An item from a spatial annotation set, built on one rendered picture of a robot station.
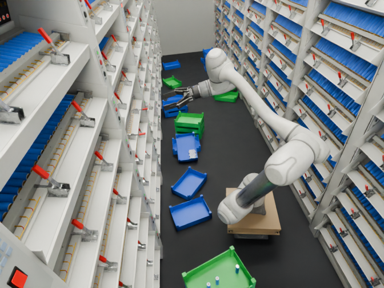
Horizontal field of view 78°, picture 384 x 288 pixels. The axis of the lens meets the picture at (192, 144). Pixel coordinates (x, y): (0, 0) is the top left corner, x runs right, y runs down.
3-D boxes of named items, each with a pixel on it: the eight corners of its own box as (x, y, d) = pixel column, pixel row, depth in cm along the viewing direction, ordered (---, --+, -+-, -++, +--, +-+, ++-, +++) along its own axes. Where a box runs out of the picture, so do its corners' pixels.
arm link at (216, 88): (208, 86, 140) (204, 71, 128) (234, 78, 138) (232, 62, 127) (213, 100, 135) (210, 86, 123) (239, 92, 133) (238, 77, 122)
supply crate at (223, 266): (231, 252, 131) (232, 245, 126) (255, 287, 117) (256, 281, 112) (183, 279, 122) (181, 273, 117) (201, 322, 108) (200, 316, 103)
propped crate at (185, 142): (198, 160, 247) (198, 157, 240) (178, 162, 247) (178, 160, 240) (194, 134, 260) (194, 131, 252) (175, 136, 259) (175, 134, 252)
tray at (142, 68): (146, 68, 223) (147, 53, 215) (142, 99, 177) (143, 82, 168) (124, 64, 219) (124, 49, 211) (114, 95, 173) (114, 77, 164)
